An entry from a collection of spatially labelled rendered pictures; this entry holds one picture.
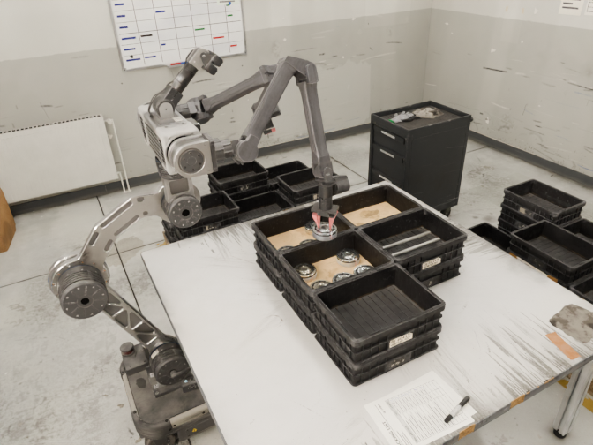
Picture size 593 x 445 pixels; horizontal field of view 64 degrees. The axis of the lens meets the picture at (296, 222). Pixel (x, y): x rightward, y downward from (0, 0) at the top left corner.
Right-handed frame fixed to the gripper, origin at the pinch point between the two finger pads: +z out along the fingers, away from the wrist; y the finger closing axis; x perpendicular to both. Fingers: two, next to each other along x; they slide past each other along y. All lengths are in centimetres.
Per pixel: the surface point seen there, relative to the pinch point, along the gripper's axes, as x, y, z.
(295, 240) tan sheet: -18.3, 19.6, 22.2
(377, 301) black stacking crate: 14.4, -26.4, 21.7
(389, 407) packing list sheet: 52, -39, 35
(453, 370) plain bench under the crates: 29, -58, 34
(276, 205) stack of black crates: -125, 72, 67
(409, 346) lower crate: 32, -42, 25
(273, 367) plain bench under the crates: 48, 6, 36
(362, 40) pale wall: -386, 68, -6
